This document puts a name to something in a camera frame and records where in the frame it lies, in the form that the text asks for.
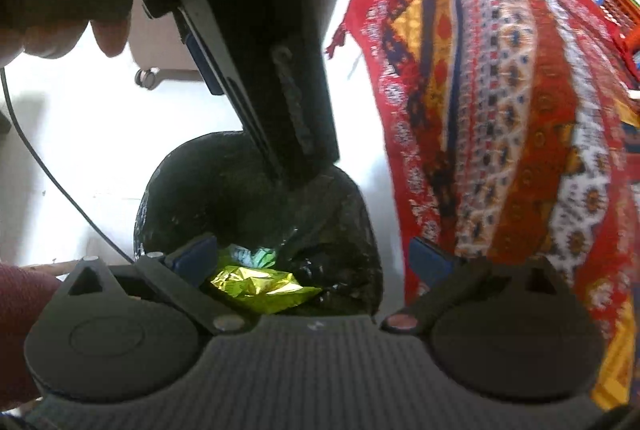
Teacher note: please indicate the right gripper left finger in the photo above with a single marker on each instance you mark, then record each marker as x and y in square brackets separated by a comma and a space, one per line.
[181, 279]

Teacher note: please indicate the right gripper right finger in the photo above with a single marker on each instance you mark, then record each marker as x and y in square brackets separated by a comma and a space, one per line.
[448, 280]

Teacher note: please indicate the large gold foil wrapper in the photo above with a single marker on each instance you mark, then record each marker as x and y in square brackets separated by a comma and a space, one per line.
[263, 291]

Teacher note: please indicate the person's hand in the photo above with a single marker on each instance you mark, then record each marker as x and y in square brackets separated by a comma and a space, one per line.
[49, 29]

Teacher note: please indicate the black trash bin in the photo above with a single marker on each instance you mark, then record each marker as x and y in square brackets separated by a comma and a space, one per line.
[321, 232]

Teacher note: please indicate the pink ribbed suitcase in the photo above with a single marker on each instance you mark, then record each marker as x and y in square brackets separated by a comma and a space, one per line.
[158, 50]

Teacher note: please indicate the red patterned tablecloth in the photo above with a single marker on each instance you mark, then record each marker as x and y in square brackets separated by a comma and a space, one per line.
[507, 127]

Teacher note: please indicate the red plastic crate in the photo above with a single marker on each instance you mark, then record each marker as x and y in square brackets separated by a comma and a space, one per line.
[624, 14]

